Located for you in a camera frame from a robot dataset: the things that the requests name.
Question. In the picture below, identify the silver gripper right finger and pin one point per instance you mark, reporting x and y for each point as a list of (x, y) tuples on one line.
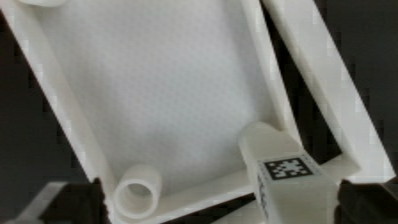
[(368, 203)]

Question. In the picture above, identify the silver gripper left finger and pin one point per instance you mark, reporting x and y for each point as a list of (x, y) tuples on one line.
[(66, 204)]

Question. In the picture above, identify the white desk leg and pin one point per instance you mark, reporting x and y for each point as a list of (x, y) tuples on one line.
[(293, 188)]

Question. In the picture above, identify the white desk top tray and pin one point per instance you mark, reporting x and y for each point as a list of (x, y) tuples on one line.
[(158, 75)]

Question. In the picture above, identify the white front fence bar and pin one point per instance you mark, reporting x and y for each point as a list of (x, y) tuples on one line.
[(236, 216)]

